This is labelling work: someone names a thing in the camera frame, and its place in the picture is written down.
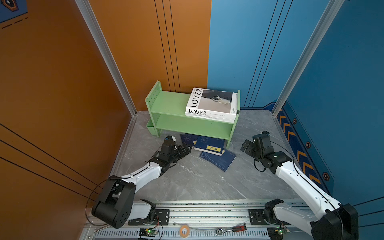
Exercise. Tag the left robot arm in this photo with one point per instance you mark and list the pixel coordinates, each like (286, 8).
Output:
(116, 203)

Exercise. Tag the white LOVER book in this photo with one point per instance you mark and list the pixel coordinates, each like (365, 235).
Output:
(212, 103)

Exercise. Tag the green two-tier shelf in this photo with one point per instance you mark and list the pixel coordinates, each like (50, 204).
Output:
(167, 112)

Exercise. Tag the small circuit board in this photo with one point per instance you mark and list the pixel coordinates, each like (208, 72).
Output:
(148, 234)
(276, 234)

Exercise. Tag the ratchet with red handle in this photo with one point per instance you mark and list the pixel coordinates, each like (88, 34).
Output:
(220, 231)

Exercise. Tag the small circuit board right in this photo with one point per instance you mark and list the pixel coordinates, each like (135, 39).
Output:
(276, 234)

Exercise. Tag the white book with brown pattern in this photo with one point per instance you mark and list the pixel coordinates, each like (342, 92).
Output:
(211, 118)

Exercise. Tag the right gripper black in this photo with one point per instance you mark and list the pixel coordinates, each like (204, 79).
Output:
(250, 145)

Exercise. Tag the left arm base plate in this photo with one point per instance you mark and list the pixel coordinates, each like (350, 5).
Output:
(162, 216)

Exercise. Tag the tape roll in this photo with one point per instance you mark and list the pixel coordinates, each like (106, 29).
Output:
(184, 231)

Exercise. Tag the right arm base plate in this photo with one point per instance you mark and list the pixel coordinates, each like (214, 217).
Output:
(257, 217)

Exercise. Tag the blue book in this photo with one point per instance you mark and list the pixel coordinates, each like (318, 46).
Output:
(223, 162)
(189, 140)
(210, 145)

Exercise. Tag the small circuit board left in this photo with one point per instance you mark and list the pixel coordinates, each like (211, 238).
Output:
(148, 234)

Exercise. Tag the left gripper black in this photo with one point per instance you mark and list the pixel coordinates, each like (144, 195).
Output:
(182, 154)

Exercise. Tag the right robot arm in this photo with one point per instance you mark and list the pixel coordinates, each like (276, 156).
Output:
(330, 219)

